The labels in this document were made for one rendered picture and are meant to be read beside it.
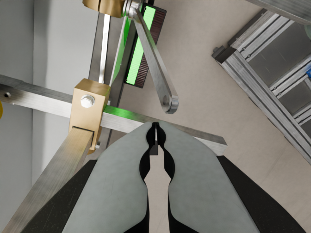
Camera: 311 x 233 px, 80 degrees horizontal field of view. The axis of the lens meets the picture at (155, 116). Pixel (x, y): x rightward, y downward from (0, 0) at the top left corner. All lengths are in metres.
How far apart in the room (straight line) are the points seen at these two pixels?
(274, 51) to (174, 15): 0.52
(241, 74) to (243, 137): 0.64
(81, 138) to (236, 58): 0.82
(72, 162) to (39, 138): 0.43
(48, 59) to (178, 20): 0.75
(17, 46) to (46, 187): 0.35
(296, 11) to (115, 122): 0.30
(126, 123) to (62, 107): 0.11
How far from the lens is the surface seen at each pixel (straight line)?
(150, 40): 0.17
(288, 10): 0.31
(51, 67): 0.58
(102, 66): 0.44
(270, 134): 1.62
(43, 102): 0.36
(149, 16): 0.42
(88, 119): 0.34
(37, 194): 0.26
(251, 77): 1.05
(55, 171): 0.28
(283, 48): 1.11
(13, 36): 0.51
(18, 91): 0.37
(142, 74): 0.43
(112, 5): 0.26
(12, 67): 0.53
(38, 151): 0.75
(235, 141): 1.54
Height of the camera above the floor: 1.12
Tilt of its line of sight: 61 degrees down
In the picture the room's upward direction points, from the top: 178 degrees clockwise
